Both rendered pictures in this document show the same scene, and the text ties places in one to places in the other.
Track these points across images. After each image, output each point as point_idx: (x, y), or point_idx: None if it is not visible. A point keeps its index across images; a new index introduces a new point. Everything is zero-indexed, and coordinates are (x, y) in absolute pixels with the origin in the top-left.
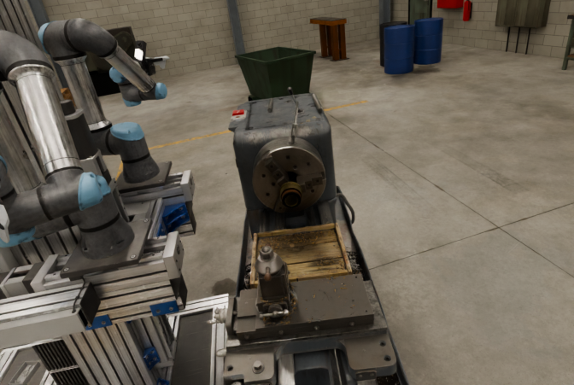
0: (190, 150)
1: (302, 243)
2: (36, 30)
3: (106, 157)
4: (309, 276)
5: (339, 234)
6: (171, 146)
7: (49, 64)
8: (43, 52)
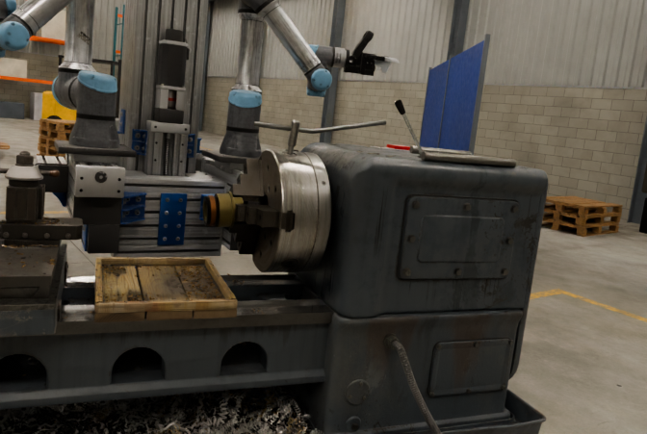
0: (636, 335)
1: (188, 287)
2: (643, 128)
3: (533, 281)
4: (97, 282)
5: (200, 300)
6: (625, 317)
7: None
8: None
